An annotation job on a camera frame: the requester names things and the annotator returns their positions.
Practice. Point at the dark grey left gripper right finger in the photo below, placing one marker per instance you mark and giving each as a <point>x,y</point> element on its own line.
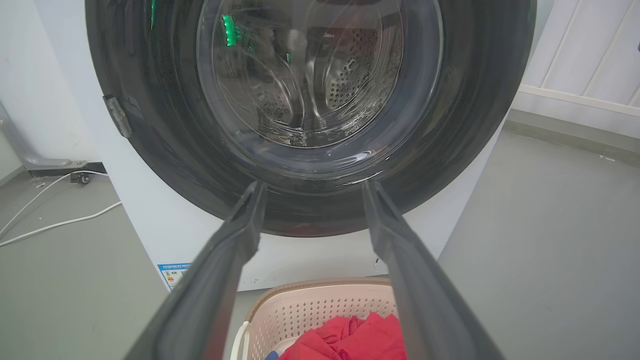
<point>425,290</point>

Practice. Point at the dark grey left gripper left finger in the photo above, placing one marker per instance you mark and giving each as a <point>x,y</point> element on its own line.
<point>210,290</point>

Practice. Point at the white washing machine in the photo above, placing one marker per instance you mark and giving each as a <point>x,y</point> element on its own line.
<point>165,220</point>

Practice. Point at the dark round washing machine door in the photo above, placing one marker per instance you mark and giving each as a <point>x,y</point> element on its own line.
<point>310,125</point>

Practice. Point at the energy label sticker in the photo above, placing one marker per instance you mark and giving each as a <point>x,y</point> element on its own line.
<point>173,274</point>

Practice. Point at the red garment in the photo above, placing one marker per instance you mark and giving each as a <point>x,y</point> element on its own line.
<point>355,340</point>

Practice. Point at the blue garment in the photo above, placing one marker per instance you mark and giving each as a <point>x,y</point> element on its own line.
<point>271,355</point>

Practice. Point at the beige perforated laundry basket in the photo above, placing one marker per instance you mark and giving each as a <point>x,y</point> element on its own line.
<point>300,315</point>

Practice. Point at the grey wheeled stand base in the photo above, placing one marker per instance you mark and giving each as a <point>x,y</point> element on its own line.
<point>35,155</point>

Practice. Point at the white panelled cabinet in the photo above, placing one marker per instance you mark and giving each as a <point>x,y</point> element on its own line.
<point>585,60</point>

